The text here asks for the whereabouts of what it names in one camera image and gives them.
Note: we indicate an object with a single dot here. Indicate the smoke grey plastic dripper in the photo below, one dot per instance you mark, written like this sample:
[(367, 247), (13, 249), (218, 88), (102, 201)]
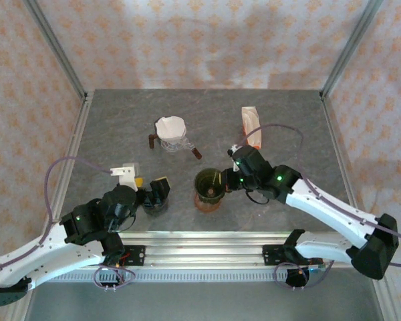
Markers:
[(155, 212)]

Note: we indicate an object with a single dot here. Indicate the dark green plastic dripper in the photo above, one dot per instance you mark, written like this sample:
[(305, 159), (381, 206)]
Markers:
[(205, 192)]

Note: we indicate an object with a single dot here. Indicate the white paper coffee filter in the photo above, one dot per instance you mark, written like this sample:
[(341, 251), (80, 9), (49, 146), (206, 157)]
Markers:
[(170, 128)]

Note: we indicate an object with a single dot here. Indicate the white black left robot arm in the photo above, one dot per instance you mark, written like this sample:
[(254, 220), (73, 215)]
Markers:
[(36, 254)]

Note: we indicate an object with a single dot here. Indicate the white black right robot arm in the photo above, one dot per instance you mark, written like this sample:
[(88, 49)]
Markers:
[(327, 207)]

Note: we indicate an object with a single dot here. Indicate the orange white coffee filter pack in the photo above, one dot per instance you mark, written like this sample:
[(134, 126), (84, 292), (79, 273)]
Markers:
[(250, 120)]

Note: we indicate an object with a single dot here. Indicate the orange patterned fabric backdrop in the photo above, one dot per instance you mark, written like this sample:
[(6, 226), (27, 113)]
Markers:
[(200, 40)]

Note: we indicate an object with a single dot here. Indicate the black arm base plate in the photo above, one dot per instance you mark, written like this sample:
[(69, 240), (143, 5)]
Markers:
[(137, 255), (270, 255)]

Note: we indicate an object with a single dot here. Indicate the aluminium mounting rail beam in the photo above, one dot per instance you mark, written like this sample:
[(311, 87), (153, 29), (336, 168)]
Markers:
[(204, 254)]

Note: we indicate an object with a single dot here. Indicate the aluminium table side rail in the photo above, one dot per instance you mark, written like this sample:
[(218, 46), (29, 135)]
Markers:
[(334, 133), (77, 133)]

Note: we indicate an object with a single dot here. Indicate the aluminium frame post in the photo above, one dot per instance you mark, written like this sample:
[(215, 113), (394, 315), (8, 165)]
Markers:
[(351, 47), (53, 47)]

